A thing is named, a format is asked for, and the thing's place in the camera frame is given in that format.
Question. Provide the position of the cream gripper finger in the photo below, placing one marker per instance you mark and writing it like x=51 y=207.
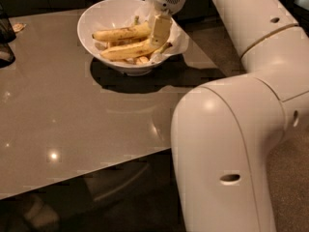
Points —
x=160 y=25

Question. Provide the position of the yellow banana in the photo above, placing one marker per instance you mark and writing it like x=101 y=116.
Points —
x=132 y=32
x=132 y=50

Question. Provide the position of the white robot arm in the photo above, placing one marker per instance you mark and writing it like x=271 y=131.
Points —
x=222 y=130

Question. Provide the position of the small banana pieces in bowl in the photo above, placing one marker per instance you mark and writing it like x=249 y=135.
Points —
x=138 y=60

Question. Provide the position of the white ceramic bowl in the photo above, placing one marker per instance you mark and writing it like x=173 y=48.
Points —
x=114 y=14

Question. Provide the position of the white paper liner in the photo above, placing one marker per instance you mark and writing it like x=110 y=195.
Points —
x=181 y=40

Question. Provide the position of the small tan scrap on table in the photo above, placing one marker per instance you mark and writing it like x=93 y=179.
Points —
x=18 y=27

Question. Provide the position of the dark mesh container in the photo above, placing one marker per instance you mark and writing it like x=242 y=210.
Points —
x=7 y=35

